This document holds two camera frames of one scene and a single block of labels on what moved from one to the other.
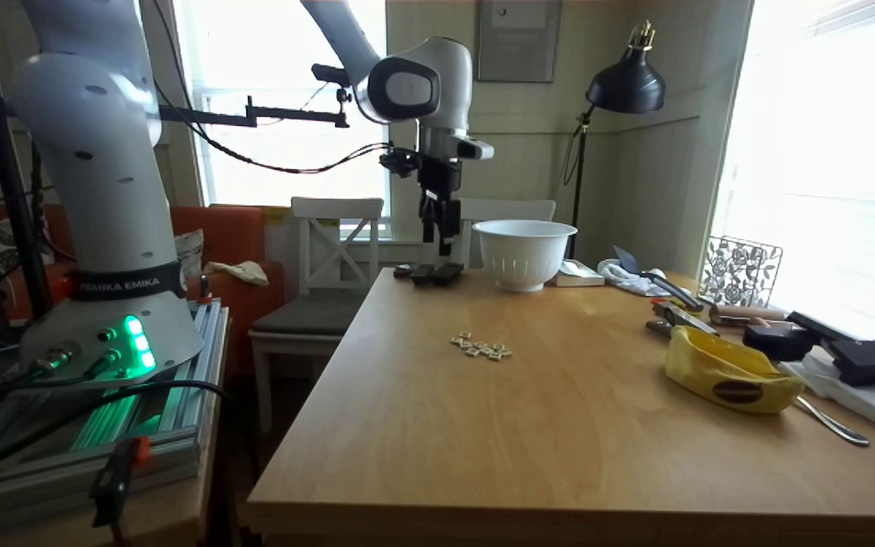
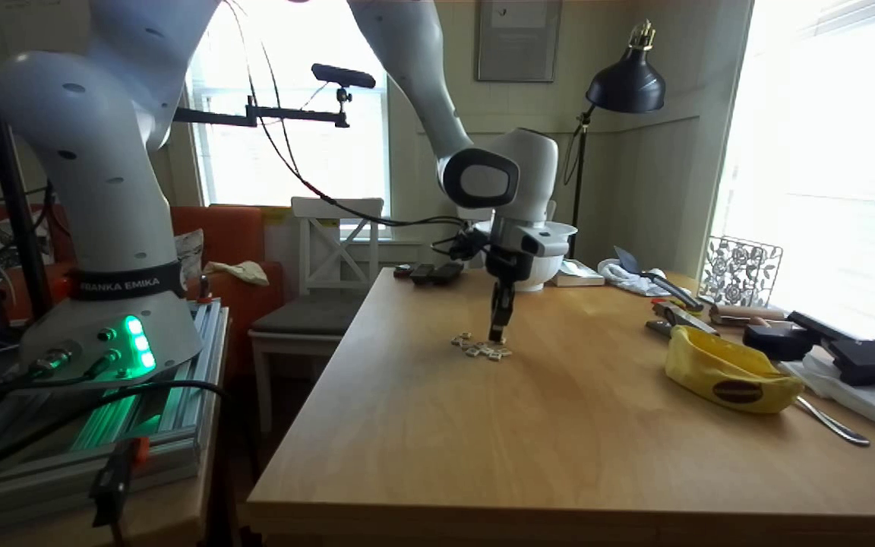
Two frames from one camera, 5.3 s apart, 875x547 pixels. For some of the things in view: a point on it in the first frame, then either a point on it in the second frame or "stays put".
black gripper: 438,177 → 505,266
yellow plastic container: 728,373 stays put
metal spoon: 835,426 stays put
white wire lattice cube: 739,272 stays put
